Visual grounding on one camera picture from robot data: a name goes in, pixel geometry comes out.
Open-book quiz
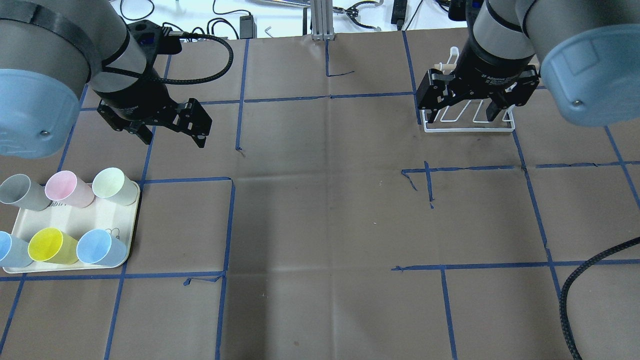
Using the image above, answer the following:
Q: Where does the pale green plastic cup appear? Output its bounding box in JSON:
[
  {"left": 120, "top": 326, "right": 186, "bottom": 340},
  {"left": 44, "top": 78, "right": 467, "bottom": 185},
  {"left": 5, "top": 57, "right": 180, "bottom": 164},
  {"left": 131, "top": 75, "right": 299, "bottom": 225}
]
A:
[{"left": 91, "top": 167, "right": 138, "bottom": 207}]

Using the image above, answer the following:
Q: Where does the pink plastic cup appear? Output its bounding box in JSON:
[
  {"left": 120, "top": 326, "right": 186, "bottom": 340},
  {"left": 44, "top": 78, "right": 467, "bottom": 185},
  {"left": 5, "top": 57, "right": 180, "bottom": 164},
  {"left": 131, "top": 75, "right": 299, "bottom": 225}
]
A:
[{"left": 45, "top": 170, "right": 96, "bottom": 208}]

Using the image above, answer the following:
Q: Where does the reacher grabber tool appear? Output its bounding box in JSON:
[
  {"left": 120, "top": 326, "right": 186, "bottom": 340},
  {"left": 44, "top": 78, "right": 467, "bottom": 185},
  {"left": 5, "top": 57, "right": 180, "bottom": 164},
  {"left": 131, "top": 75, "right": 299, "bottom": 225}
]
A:
[{"left": 332, "top": 0, "right": 384, "bottom": 32}]

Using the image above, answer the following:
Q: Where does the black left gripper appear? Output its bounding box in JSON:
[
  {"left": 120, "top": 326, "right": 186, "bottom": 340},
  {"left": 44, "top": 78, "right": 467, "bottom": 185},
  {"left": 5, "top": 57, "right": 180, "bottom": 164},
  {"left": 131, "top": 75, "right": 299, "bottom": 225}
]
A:
[{"left": 97, "top": 80, "right": 213, "bottom": 149}]

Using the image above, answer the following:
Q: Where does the light blue plastic cup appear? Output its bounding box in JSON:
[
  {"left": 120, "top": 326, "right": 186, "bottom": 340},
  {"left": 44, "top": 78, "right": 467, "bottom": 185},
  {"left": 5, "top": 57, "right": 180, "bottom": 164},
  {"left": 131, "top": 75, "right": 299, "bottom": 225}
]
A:
[{"left": 76, "top": 228, "right": 129, "bottom": 267}]

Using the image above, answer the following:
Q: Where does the light blue cup at edge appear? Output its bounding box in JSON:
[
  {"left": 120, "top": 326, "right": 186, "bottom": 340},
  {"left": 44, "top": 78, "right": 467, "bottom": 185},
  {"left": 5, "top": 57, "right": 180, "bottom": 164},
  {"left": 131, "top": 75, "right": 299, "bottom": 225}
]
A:
[{"left": 0, "top": 231, "right": 34, "bottom": 268}]

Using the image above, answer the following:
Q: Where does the grey plastic cup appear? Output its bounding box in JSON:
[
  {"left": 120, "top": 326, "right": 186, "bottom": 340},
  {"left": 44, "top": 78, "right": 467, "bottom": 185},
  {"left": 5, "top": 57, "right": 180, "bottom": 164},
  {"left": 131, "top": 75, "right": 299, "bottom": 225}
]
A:
[{"left": 0, "top": 174, "right": 52, "bottom": 211}]

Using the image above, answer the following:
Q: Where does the yellow plastic cup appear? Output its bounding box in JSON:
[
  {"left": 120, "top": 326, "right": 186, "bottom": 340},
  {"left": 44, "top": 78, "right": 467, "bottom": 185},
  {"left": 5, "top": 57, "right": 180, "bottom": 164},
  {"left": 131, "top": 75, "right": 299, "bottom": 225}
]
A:
[{"left": 27, "top": 227, "right": 79, "bottom": 265}]

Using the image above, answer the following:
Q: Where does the black power adapter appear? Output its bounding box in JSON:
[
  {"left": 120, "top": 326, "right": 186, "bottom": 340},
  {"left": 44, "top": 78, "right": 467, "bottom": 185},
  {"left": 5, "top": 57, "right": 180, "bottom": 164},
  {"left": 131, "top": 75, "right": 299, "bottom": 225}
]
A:
[{"left": 238, "top": 14, "right": 258, "bottom": 39}]

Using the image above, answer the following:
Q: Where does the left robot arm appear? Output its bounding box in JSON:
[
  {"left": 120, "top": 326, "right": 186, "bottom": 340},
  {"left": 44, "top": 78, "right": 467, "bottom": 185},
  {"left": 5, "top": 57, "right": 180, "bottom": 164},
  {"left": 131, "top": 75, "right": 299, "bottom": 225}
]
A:
[{"left": 0, "top": 0, "right": 230, "bottom": 159}]

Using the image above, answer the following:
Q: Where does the aluminium frame post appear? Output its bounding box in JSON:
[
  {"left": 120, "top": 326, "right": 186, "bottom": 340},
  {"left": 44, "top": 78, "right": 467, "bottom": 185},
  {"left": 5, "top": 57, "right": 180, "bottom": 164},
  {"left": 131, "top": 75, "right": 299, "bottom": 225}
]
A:
[{"left": 310, "top": 0, "right": 335, "bottom": 41}]

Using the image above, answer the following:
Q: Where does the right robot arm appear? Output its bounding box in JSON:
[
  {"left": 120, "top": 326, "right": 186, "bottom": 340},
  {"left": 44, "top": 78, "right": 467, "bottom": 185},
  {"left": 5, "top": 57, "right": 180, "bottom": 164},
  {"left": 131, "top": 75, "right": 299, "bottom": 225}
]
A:
[{"left": 416, "top": 0, "right": 640, "bottom": 126}]

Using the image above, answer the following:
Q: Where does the white wire cup rack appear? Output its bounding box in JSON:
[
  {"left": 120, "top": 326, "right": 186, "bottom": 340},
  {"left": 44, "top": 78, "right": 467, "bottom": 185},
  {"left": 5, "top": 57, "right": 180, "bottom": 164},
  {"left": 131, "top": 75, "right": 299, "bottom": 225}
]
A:
[{"left": 416, "top": 46, "right": 515, "bottom": 133}]

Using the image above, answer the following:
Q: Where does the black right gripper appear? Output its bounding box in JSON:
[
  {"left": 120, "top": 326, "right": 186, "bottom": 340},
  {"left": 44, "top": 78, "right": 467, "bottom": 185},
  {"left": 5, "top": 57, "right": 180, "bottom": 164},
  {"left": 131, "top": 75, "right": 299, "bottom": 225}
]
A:
[{"left": 417, "top": 45, "right": 541, "bottom": 125}]

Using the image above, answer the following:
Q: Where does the cream plastic tray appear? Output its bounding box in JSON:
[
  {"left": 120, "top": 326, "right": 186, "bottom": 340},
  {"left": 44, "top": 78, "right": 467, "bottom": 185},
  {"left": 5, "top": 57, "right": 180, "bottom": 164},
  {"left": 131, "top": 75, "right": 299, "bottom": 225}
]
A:
[{"left": 11, "top": 182, "right": 141, "bottom": 268}]

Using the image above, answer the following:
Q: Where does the black braided cable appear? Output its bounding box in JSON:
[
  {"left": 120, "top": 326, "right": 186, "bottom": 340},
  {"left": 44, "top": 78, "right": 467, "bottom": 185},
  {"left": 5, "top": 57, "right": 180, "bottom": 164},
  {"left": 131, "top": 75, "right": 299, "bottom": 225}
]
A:
[{"left": 559, "top": 237, "right": 640, "bottom": 360}]

